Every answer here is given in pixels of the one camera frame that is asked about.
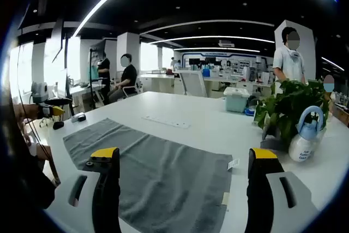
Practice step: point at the grey towel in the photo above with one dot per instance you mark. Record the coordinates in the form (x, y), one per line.
(169, 173)

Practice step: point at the small blue tray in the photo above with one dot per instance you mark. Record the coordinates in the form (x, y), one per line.
(249, 112)

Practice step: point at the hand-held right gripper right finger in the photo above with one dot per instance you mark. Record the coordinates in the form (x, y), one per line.
(261, 189)

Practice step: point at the white blue kettle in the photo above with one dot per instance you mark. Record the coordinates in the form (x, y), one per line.
(302, 143)

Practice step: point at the blue box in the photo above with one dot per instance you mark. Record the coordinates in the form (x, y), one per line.
(206, 72)

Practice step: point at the grey black device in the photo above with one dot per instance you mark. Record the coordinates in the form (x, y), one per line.
(78, 118)

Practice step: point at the teal storage box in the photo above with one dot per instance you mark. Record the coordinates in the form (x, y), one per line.
(235, 100)

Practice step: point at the white table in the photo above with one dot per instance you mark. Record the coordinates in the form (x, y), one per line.
(204, 111)

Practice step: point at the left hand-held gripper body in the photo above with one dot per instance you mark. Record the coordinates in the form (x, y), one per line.
(39, 91)

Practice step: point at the black stand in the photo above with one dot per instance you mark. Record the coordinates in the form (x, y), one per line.
(92, 80)

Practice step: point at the green potted plant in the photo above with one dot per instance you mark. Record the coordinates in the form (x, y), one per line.
(289, 99)

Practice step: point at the white office chair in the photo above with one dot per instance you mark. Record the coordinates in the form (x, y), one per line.
(193, 84)

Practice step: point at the black stool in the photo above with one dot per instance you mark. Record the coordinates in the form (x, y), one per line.
(58, 101)

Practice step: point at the person's black clothing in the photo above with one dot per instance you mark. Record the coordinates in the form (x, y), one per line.
(19, 178)

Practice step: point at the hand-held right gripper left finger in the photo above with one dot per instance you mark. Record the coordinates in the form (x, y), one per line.
(105, 189)

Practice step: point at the white power strip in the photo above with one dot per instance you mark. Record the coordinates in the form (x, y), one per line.
(166, 122)

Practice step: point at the small black object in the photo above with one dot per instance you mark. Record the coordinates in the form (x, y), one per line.
(58, 125)

